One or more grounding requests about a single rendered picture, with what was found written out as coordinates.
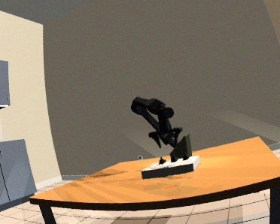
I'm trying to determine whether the white flat deck panel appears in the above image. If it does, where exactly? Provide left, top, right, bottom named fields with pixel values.
left=141, top=153, right=200, bottom=179

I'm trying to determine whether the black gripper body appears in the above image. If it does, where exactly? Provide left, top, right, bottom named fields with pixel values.
left=149, top=119, right=183, bottom=138

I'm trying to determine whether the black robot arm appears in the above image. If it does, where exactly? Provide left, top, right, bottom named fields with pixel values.
left=131, top=96, right=177, bottom=148

